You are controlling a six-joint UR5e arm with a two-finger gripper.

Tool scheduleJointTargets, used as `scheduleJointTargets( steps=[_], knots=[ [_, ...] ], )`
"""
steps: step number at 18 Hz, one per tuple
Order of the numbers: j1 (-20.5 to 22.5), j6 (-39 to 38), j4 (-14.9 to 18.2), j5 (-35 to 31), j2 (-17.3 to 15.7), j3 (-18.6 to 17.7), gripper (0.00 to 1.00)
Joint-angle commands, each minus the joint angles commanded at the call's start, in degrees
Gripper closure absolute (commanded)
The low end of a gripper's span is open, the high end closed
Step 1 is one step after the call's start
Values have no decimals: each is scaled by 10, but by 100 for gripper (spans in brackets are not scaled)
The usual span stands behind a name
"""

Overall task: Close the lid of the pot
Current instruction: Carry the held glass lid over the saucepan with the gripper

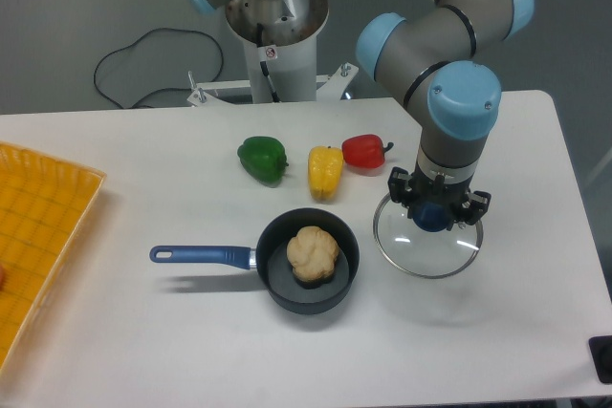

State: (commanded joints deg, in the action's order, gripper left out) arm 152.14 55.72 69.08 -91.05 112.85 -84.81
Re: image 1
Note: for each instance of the glass pot lid blue knob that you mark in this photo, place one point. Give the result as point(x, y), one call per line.
point(423, 254)

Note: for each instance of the red bell pepper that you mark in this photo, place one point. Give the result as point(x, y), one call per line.
point(365, 151)

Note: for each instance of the yellow woven basket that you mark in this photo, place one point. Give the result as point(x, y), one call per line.
point(44, 202)

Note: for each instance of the beige bread roll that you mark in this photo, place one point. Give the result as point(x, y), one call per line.
point(313, 253)

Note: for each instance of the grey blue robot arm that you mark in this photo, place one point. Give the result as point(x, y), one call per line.
point(428, 68)

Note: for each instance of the black device at table edge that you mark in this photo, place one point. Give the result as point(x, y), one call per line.
point(601, 350)

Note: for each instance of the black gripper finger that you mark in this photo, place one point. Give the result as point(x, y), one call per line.
point(471, 207)
point(400, 189)

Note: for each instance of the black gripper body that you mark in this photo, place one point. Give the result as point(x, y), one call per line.
point(446, 187)

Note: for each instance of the yellow bell pepper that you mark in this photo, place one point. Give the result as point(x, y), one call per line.
point(325, 165)

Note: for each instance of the dark pot blue handle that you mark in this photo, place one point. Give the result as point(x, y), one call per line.
point(269, 260)

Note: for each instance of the green bell pepper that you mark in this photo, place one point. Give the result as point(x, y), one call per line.
point(264, 158)

